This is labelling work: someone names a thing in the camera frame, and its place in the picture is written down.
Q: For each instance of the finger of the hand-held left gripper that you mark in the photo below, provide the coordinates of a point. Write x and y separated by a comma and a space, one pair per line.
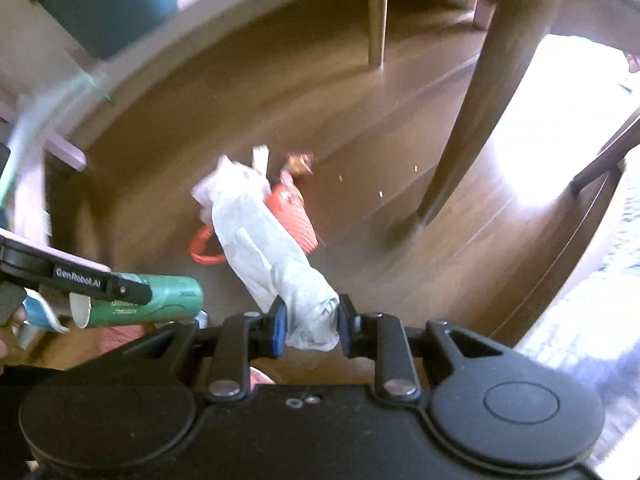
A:
130, 291

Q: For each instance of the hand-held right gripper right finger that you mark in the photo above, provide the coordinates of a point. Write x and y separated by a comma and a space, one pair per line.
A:
345, 327

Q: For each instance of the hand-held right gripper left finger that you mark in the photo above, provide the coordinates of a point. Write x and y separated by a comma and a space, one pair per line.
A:
279, 327

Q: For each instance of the green cardboard tube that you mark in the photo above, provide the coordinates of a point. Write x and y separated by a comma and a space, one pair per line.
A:
165, 300

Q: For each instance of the white paper wrap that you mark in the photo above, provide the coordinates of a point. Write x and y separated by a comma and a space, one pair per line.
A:
260, 240

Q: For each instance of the red snack packet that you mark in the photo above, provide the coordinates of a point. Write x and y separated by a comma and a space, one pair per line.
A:
295, 215

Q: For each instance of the pink cloth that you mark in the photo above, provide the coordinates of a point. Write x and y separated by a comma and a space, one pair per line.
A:
122, 337

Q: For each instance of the pink and cream desk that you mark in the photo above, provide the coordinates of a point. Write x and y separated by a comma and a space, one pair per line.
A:
65, 152

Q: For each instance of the brown gold candy wrapper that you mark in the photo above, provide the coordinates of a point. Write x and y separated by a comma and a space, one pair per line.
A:
299, 164

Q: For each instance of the small white bottle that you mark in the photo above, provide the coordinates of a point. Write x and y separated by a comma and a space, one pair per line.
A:
260, 157

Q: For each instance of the teal bin with black bag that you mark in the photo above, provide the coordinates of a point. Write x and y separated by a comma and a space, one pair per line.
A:
110, 5

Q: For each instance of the dark wooden chair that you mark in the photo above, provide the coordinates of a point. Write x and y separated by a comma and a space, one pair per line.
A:
480, 85

